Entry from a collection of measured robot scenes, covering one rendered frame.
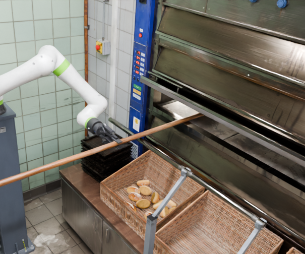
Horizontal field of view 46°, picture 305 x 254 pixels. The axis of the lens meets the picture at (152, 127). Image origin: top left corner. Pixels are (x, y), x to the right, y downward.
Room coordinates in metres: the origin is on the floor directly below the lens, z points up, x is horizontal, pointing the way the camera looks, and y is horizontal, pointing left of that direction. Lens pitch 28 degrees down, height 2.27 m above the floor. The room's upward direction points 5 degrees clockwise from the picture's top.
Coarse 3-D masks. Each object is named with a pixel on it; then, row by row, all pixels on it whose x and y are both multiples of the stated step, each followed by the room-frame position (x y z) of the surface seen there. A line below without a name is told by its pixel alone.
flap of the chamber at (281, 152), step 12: (168, 84) 2.27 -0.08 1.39; (192, 96) 2.09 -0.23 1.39; (192, 108) 1.89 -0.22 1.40; (216, 108) 1.94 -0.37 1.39; (216, 120) 1.76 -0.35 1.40; (240, 120) 1.81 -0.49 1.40; (240, 132) 1.64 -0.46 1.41; (264, 132) 1.69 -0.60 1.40; (264, 144) 1.54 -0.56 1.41; (288, 144) 1.58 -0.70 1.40; (288, 156) 1.44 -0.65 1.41
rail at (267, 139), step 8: (152, 80) 2.18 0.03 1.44; (168, 88) 2.07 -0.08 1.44; (184, 96) 1.96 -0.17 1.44; (200, 104) 1.87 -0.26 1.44; (216, 112) 1.78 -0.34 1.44; (232, 120) 1.70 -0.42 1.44; (240, 128) 1.65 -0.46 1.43; (248, 128) 1.63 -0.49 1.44; (256, 136) 1.58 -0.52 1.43; (264, 136) 1.56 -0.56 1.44; (272, 144) 1.51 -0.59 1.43; (280, 144) 1.49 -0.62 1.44; (288, 152) 1.45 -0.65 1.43; (296, 152) 1.43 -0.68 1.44; (304, 160) 1.39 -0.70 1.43
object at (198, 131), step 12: (156, 108) 2.32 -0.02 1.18; (192, 132) 2.06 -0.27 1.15; (204, 132) 2.03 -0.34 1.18; (216, 144) 1.91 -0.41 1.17; (228, 144) 1.90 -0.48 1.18; (240, 156) 1.78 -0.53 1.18; (252, 156) 1.79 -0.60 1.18; (252, 168) 1.71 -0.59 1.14; (264, 168) 1.67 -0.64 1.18; (276, 180) 1.60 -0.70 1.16; (288, 180) 1.58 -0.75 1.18; (300, 192) 1.50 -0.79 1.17
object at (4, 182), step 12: (180, 120) 2.11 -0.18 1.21; (144, 132) 1.90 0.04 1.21; (108, 144) 1.72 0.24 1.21; (120, 144) 1.77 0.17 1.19; (72, 156) 1.57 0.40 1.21; (84, 156) 1.60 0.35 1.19; (36, 168) 1.43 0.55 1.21; (48, 168) 1.46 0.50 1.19; (0, 180) 1.31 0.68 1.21; (12, 180) 1.34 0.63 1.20
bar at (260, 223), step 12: (108, 120) 2.11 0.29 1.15; (132, 132) 1.95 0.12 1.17; (144, 144) 1.84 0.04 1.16; (168, 156) 1.71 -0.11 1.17; (180, 168) 1.61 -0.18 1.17; (180, 180) 1.57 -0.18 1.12; (204, 180) 1.51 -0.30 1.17; (216, 192) 1.43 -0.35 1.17; (228, 204) 1.37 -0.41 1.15; (156, 216) 1.46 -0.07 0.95; (252, 216) 1.28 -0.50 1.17; (252, 240) 1.20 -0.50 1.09; (144, 252) 1.44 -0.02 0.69; (240, 252) 1.17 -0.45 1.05
